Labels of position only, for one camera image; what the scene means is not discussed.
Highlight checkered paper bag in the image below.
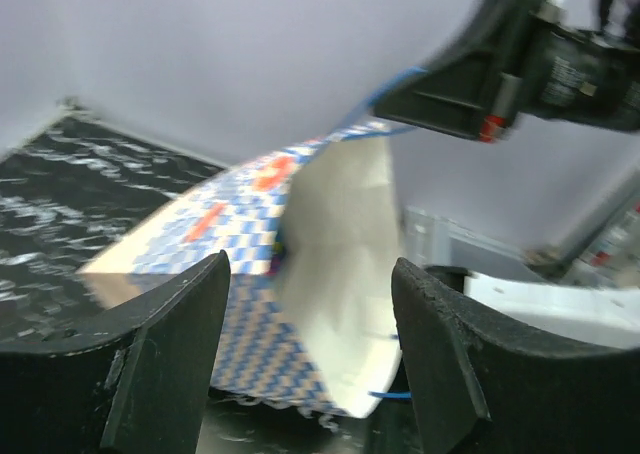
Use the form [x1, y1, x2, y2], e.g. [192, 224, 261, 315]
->
[80, 99, 406, 418]

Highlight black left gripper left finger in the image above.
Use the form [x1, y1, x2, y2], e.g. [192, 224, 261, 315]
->
[1, 252, 231, 453]

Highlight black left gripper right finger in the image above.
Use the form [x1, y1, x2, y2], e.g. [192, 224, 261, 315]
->
[391, 258, 639, 453]

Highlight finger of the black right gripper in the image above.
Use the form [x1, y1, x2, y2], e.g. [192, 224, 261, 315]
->
[372, 0, 545, 141]

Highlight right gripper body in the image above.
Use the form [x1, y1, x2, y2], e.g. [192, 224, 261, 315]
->
[509, 0, 639, 134]

